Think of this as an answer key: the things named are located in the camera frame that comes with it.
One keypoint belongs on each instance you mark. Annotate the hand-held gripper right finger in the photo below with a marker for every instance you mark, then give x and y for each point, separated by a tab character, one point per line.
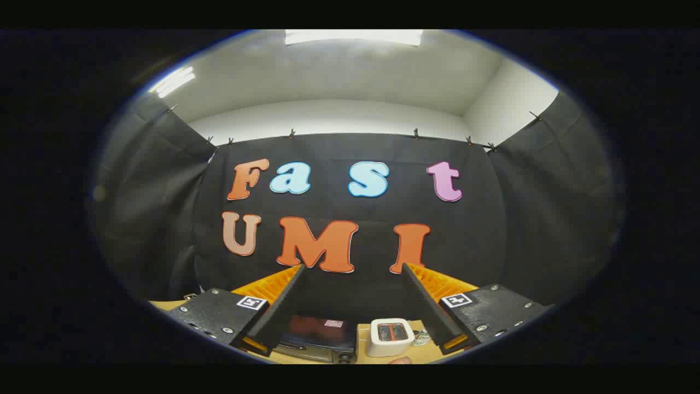
426	314

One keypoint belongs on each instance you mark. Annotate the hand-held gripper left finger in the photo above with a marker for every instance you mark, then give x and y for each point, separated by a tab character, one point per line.
281	317

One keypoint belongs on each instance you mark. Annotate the black toaster oven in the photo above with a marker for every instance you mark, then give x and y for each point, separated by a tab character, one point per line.
317	334

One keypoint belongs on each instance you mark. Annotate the white pop-up toaster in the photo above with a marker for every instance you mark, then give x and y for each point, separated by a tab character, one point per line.
389	342

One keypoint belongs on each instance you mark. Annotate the white bottle green label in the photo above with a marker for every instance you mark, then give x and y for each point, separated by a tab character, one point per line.
421	338

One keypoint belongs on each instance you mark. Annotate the row of small cloth clips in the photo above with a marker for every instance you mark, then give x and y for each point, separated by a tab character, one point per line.
292	133

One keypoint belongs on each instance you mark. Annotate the narrow ceiling light panel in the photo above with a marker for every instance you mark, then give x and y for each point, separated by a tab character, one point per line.
172	82

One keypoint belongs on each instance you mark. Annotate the wide ceiling light panel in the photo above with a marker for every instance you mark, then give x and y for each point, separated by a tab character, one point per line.
353	36

